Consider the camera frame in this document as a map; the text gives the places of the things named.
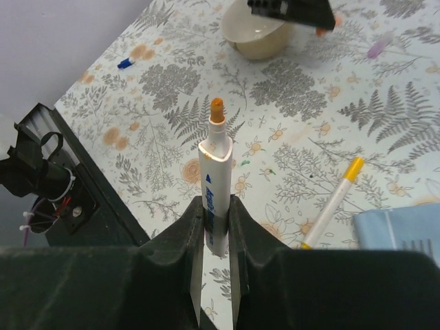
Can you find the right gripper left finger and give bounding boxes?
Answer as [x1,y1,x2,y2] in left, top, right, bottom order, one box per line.
[142,196,204,327]

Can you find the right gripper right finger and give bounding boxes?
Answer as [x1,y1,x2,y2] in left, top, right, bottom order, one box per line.
[228,195,292,327]

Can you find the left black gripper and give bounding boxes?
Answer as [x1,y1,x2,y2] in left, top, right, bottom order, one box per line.
[247,0,334,28]

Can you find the yellow marker pen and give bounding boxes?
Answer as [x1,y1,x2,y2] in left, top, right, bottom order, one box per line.
[300,157,364,250]

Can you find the light purple pen cap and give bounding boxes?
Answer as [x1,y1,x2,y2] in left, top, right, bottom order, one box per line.
[366,31,394,59]

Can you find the blue pen cap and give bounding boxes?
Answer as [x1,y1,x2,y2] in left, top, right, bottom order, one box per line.
[117,58,135,69]

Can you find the cream bowl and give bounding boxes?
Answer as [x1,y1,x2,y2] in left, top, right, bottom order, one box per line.
[220,1,294,61]

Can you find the blue checked cloth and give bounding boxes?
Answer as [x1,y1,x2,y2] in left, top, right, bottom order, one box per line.
[354,203,439,265]

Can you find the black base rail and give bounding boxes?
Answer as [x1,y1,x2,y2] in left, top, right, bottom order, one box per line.
[20,104,149,246]

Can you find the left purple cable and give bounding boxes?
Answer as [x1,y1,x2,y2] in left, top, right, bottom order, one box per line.
[22,197,63,247]

